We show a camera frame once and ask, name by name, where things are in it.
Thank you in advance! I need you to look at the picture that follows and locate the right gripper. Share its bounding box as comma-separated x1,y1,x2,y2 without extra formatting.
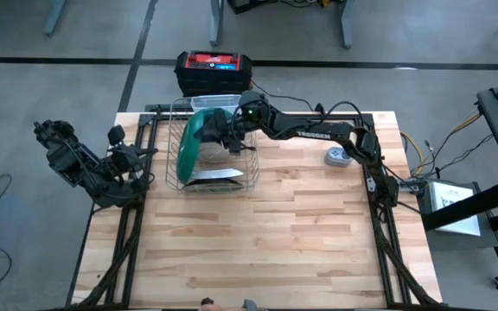
195,89,271,156

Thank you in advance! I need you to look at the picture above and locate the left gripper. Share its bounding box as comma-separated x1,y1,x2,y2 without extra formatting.
108,124,158,191

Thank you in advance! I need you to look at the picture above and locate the blue patterned plate white underside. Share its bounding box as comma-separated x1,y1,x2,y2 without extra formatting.
189,167,245,182

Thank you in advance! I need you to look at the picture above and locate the large green plate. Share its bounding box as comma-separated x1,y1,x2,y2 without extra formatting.
175,107,235,186

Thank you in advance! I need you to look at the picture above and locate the green floral plate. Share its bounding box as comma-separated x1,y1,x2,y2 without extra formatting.
182,179,246,194

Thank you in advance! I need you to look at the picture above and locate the clear plastic utensil container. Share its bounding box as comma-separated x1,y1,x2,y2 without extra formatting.
189,93,242,114

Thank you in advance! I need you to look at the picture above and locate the red black power station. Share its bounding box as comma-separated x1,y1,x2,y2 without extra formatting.
174,50,253,101

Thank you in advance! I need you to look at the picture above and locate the grey desk leg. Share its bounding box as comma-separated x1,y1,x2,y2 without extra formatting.
339,0,357,49
42,0,67,38
207,0,226,48

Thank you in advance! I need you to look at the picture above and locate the white wire dish rack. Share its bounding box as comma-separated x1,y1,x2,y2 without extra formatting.
165,97,261,194

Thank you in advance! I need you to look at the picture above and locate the black power cable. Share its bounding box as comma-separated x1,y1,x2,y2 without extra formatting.
251,79,332,118

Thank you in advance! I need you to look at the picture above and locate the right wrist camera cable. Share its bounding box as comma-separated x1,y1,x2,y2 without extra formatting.
316,100,365,127

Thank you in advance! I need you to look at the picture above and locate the black aluminium table frame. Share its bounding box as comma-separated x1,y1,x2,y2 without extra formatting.
65,103,443,311

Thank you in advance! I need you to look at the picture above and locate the thin black cable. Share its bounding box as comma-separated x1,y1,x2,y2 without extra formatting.
425,133,495,181

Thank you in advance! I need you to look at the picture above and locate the yellow cable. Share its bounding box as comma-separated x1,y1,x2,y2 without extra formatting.
399,108,482,174

